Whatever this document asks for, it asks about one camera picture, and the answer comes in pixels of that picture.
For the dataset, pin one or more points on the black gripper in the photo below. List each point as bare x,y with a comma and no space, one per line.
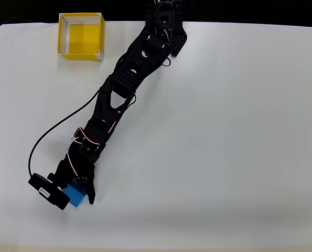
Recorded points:
72,175

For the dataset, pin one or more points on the blue block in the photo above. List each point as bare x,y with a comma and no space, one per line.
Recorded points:
75,196

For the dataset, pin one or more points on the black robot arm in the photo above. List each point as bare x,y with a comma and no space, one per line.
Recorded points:
124,78

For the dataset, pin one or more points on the yellow cardboard box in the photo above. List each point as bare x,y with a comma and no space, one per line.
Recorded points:
83,34

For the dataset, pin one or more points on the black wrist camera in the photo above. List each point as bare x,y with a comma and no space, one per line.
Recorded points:
51,195

